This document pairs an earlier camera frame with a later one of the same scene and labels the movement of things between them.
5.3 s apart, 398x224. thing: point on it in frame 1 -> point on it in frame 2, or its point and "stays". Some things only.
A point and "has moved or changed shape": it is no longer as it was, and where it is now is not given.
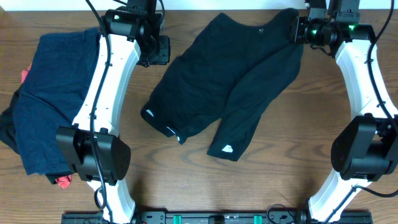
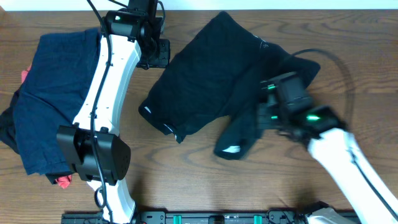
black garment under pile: (8, 133) stays
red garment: (64, 183) stays
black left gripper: (164, 57) stays
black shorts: (229, 72) has moved or changed shape
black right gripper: (301, 24) -> (263, 123)
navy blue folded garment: (62, 71) stays
